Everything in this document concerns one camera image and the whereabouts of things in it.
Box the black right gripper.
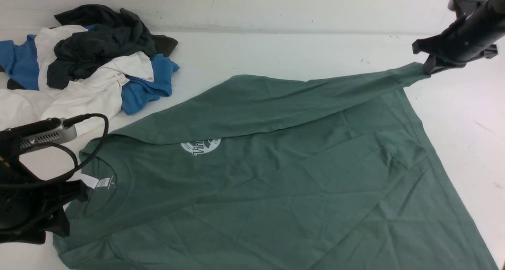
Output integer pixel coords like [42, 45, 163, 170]
[412, 16, 498, 75]

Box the dark grey shirt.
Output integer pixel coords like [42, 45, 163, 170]
[6, 4, 178, 90]

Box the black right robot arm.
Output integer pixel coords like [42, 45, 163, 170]
[412, 0, 505, 74]

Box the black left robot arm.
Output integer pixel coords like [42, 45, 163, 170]
[0, 116, 88, 245]

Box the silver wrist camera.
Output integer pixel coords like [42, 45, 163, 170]
[19, 118, 77, 150]

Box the green long sleeve shirt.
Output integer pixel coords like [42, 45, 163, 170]
[53, 62, 498, 270]

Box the blue shirt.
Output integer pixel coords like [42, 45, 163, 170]
[0, 25, 180, 115]

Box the white shirt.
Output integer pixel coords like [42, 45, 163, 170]
[0, 25, 154, 129]

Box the black camera cable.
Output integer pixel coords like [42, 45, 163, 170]
[0, 113, 109, 189]

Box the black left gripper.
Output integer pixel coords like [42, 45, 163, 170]
[0, 160, 90, 245]

